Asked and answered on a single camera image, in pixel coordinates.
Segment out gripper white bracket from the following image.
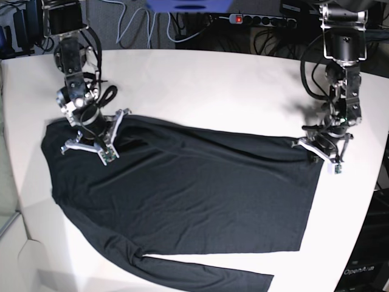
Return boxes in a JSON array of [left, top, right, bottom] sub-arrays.
[[61, 108, 131, 166], [292, 125, 353, 175]]

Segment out black power adapter bricks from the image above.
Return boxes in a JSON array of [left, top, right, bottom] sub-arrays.
[[13, 0, 43, 50]]

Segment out black OpenArm equipment case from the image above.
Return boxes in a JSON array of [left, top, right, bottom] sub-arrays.
[[335, 189, 388, 291]]

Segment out blue box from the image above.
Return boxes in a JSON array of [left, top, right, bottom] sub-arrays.
[[147, 0, 233, 13]]

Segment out white cable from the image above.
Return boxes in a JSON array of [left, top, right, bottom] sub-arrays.
[[116, 2, 210, 49]]

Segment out black long-sleeve T-shirt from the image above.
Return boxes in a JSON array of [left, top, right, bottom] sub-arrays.
[[41, 116, 322, 291]]

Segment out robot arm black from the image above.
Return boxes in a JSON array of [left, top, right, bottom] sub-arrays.
[[42, 1, 130, 165], [295, 1, 373, 175]]

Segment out white power strip red switch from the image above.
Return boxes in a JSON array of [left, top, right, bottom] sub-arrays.
[[227, 13, 297, 29]]

